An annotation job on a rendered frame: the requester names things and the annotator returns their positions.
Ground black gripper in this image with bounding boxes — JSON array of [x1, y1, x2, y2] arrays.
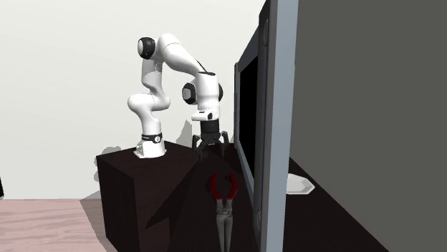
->
[[191, 118, 231, 161]]

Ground grey-framed flat television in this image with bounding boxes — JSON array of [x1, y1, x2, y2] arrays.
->
[[232, 0, 300, 252]]

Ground dark robot stand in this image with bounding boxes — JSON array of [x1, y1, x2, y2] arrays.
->
[[95, 140, 201, 252]]

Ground white plate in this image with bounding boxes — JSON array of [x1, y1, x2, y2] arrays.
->
[[286, 173, 315, 195]]

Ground dark wooden cabinet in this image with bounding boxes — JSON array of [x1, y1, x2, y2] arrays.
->
[[144, 152, 390, 252]]

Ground red-handled grey pliers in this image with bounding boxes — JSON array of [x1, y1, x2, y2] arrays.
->
[[209, 173, 239, 252]]

